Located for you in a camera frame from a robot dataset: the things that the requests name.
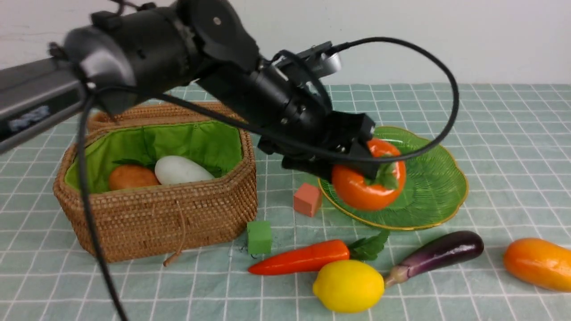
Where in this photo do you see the yellow toy lemon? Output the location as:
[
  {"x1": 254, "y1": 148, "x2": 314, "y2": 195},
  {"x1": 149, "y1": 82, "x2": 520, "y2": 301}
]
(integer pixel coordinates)
[{"x1": 312, "y1": 260, "x2": 385, "y2": 313}]

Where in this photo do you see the green glass leaf plate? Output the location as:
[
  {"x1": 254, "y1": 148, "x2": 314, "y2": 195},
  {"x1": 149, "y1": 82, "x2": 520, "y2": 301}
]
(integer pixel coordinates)
[{"x1": 317, "y1": 145, "x2": 469, "y2": 231}]

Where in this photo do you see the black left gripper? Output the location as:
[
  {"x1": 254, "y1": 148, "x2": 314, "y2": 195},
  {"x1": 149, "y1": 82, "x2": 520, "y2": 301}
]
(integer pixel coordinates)
[{"x1": 243, "y1": 67, "x2": 379, "y2": 183}]

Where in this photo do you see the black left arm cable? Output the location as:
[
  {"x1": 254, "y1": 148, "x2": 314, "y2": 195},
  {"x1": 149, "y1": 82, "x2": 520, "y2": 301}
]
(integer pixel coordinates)
[{"x1": 77, "y1": 37, "x2": 460, "y2": 321}]

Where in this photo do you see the white toy radish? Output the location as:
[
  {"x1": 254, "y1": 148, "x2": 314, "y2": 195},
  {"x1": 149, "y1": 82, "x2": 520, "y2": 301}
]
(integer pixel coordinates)
[{"x1": 112, "y1": 155, "x2": 223, "y2": 186}]

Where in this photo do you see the orange toy carrot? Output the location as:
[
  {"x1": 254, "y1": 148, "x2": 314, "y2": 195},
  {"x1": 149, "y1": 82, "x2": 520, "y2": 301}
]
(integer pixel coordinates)
[{"x1": 248, "y1": 231, "x2": 390, "y2": 276}]

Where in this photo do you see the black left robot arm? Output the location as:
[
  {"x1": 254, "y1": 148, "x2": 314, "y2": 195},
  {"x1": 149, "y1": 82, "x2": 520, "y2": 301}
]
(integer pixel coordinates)
[{"x1": 1, "y1": 0, "x2": 380, "y2": 181}]

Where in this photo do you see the green foam cube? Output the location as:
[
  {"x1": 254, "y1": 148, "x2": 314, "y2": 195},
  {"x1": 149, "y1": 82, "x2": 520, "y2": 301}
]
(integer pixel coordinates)
[{"x1": 247, "y1": 221, "x2": 273, "y2": 255}]

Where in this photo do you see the woven wicker basket green lining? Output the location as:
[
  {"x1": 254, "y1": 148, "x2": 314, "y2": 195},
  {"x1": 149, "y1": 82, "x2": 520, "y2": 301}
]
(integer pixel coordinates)
[{"x1": 53, "y1": 117, "x2": 258, "y2": 263}]

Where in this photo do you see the brown toy potato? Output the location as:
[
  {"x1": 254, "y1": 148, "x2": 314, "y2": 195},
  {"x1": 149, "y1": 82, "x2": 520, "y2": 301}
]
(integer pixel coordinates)
[{"x1": 108, "y1": 164, "x2": 161, "y2": 191}]

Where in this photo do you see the woven wicker basket lid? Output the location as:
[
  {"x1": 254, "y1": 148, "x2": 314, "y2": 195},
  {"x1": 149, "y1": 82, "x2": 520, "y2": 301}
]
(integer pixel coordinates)
[{"x1": 87, "y1": 102, "x2": 248, "y2": 133}]

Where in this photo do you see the purple toy eggplant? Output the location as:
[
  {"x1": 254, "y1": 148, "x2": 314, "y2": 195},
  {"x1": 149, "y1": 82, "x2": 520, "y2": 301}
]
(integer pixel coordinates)
[{"x1": 384, "y1": 231, "x2": 484, "y2": 288}]

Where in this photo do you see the orange toy persimmon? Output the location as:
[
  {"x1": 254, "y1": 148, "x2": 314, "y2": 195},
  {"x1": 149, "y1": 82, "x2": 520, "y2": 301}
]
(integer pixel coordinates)
[{"x1": 331, "y1": 161, "x2": 406, "y2": 211}]

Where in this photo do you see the orange yellow toy mango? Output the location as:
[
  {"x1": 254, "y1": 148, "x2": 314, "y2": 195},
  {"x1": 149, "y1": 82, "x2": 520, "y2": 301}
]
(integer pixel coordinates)
[{"x1": 502, "y1": 238, "x2": 571, "y2": 292}]

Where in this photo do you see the orange foam cube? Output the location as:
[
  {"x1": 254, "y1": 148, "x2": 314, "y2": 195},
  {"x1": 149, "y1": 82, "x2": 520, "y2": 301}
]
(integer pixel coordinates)
[{"x1": 293, "y1": 183, "x2": 322, "y2": 218}]

